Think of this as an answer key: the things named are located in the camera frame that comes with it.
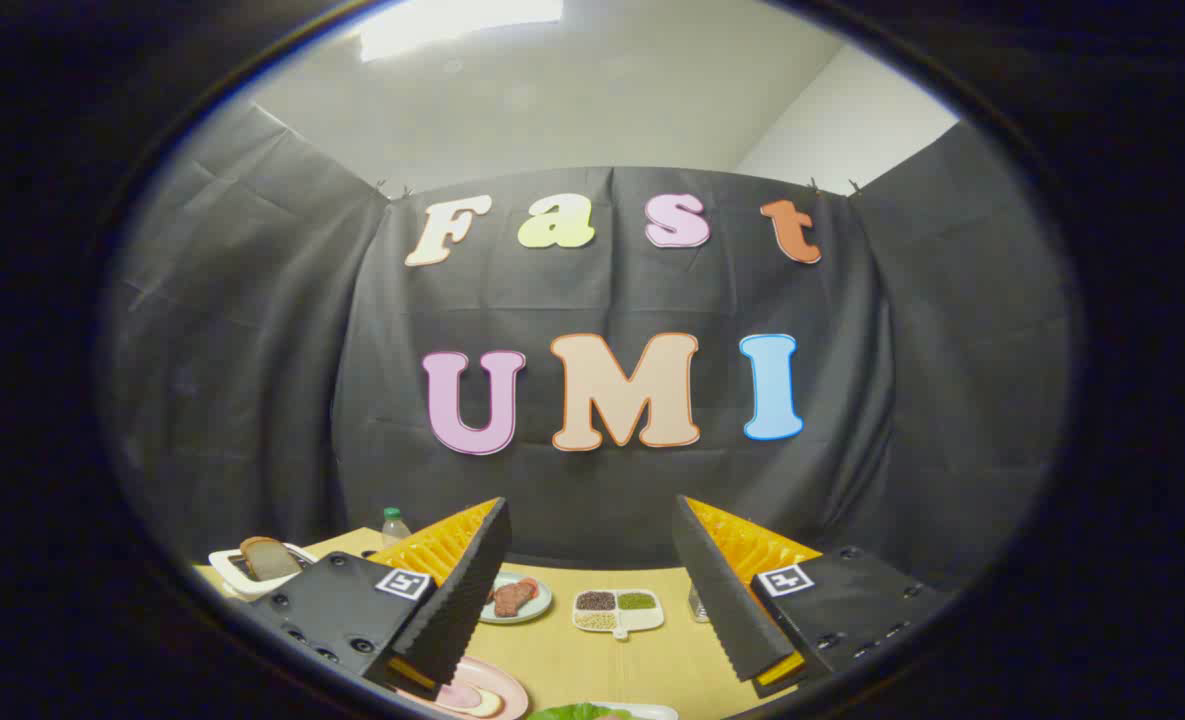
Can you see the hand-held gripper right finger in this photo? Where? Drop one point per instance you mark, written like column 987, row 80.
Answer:
column 722, row 600

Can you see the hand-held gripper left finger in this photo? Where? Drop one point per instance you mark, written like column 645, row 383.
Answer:
column 467, row 600

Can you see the green lettuce leaf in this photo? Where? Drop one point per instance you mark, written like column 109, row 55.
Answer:
column 577, row 713

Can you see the plain white bread slice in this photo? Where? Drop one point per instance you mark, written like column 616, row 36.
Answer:
column 270, row 560

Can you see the clear utensil holder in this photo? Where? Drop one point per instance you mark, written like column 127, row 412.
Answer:
column 697, row 605

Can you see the brown meat patty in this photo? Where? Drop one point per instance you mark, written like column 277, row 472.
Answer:
column 512, row 598

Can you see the pale green oval plate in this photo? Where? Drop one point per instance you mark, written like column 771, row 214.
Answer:
column 537, row 608

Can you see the pink ham slice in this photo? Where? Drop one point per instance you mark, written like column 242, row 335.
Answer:
column 460, row 696

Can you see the clear plastic water bottle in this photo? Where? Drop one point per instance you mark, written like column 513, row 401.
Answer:
column 395, row 530

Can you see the pink round plate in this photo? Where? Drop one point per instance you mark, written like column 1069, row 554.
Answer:
column 512, row 690

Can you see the white divided grain dish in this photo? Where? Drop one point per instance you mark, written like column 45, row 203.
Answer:
column 617, row 610

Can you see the white plate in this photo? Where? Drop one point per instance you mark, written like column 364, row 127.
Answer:
column 657, row 712

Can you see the white toaster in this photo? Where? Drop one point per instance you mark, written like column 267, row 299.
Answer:
column 227, row 570

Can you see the ceiling light panel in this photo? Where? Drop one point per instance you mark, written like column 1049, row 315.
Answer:
column 452, row 25

